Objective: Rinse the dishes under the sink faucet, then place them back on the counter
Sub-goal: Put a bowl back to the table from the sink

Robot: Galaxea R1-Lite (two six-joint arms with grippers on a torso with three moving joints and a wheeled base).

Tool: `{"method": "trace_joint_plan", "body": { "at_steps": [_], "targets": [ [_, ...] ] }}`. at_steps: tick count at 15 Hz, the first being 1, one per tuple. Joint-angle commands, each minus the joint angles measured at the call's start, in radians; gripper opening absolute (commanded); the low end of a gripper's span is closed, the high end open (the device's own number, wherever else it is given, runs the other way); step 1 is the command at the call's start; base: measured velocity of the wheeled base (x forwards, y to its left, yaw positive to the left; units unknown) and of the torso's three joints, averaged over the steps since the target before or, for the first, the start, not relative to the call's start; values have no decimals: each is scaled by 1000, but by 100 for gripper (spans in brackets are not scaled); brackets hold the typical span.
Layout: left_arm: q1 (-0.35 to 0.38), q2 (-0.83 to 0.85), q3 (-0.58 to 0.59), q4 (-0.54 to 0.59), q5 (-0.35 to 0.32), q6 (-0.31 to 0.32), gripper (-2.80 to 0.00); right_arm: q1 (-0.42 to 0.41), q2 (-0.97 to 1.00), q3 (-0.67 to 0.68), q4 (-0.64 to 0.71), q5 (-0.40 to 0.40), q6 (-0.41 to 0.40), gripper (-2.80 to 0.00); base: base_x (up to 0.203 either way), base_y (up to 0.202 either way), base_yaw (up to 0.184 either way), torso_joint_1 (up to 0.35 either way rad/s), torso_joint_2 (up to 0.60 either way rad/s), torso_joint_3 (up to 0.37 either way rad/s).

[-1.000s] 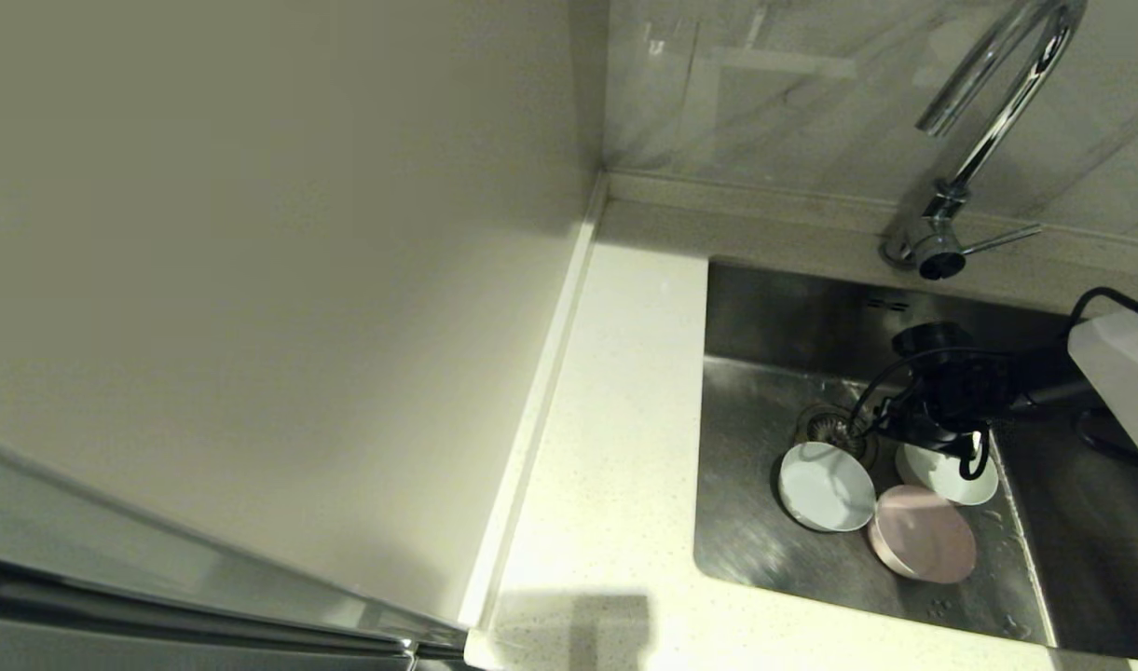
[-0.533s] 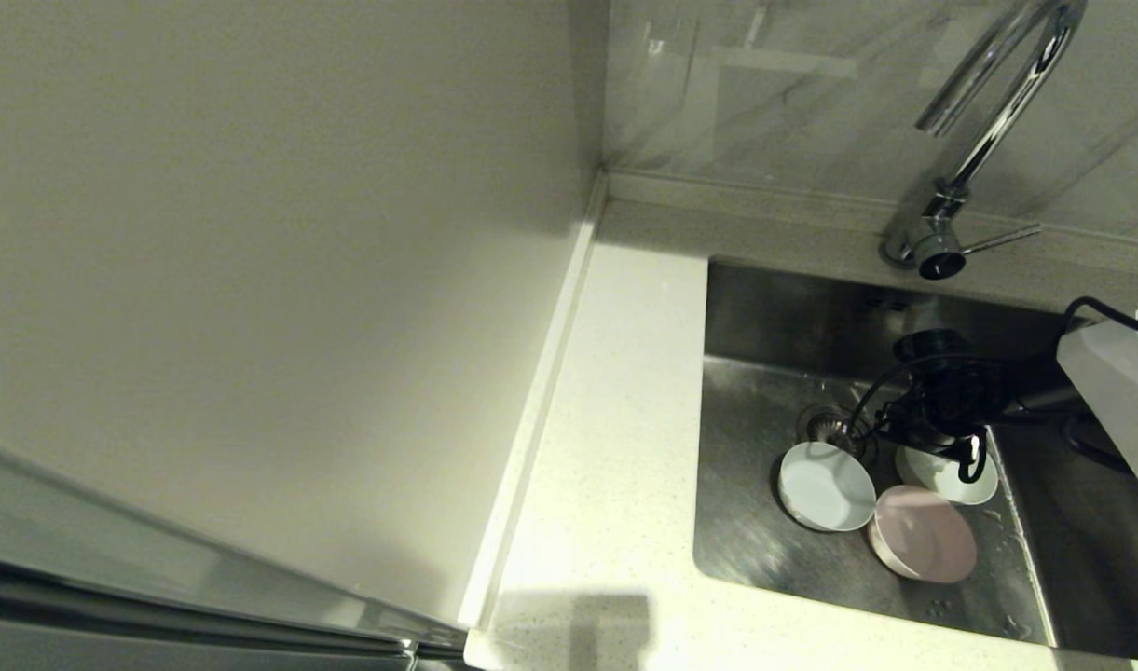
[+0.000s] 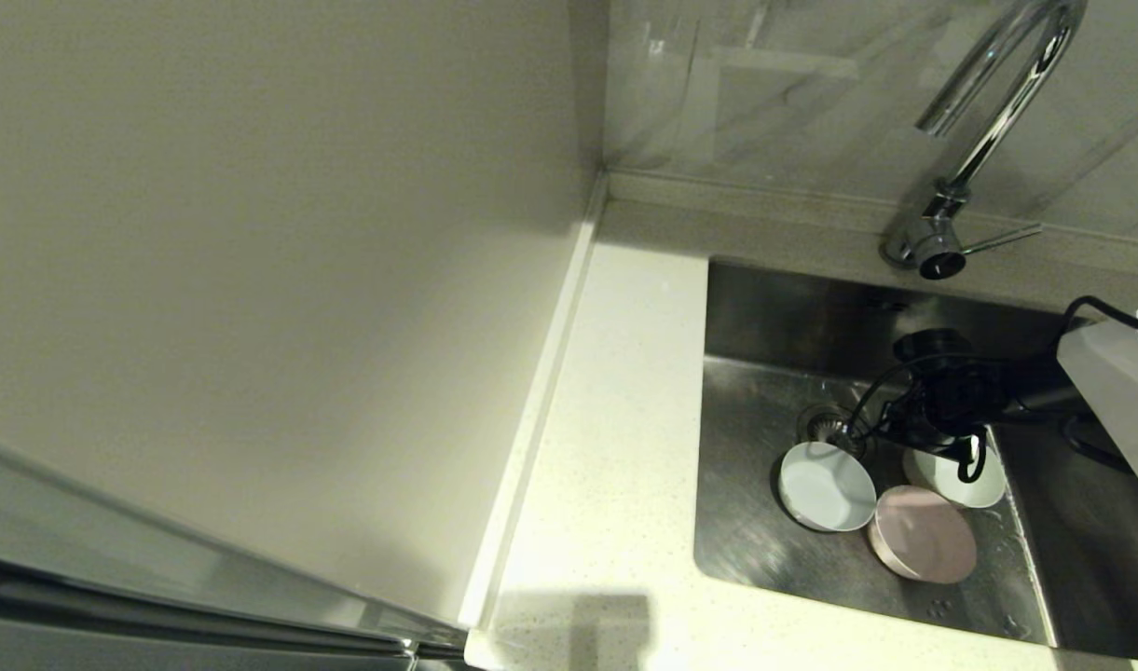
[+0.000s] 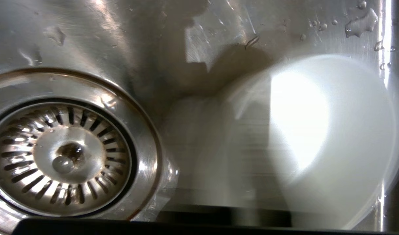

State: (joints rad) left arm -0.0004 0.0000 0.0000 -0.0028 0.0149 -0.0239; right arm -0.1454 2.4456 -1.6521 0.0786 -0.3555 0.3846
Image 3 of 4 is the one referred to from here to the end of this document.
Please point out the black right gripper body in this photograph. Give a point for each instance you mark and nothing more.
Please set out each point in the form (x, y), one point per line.
(951, 396)

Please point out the pale green bowl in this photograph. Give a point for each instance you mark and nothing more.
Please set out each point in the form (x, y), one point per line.
(946, 483)

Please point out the chrome faucet lever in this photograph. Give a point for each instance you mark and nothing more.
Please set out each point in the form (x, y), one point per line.
(939, 259)

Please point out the pale pink bowl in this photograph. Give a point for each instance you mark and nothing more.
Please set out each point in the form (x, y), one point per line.
(925, 536)

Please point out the pale blue bowl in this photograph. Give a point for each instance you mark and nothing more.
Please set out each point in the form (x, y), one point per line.
(827, 486)

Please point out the stainless steel sink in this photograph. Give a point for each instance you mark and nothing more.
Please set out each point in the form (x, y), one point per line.
(746, 540)

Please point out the round metal drain strainer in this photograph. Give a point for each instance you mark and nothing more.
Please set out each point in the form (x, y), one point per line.
(820, 427)

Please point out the chrome gooseneck faucet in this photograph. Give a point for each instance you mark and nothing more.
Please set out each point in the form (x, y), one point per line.
(1007, 102)

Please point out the stainless steel appliance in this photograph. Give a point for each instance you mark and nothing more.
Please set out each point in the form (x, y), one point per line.
(112, 606)

